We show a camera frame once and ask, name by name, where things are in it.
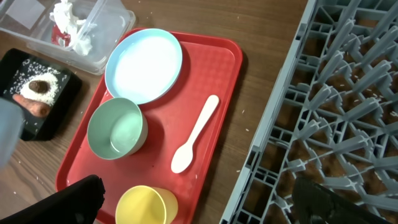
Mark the brown food lump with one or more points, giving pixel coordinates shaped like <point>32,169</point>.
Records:
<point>39,86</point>

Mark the white rice pile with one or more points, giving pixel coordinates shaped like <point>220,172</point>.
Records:
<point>46,95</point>

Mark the small light blue bowl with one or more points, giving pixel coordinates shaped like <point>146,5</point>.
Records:
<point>12,117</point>

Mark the red snack wrapper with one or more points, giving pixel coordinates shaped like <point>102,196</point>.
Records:
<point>60,38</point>

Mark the white plastic spoon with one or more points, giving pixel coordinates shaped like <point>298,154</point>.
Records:
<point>184,154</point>

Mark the black waste tray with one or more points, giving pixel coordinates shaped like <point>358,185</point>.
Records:
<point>40,129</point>

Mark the red serving tray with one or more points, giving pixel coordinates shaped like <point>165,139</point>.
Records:
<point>210,67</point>

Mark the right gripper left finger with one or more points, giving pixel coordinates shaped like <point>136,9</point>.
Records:
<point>79,203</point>

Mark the clear plastic waste bin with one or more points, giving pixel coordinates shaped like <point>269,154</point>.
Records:
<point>106,22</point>

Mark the large light blue plate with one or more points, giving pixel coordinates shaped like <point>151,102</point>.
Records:
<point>144,66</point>

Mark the yellow plastic cup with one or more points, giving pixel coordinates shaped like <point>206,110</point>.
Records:
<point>146,205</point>

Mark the white tissue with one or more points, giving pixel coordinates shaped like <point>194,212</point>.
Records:
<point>66,21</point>

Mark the green bowl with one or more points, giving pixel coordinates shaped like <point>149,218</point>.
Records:
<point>117,129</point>

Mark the grey dishwasher rack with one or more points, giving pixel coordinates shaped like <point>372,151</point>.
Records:
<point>331,116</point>

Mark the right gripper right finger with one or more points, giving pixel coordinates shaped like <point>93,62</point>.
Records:
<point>313,203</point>

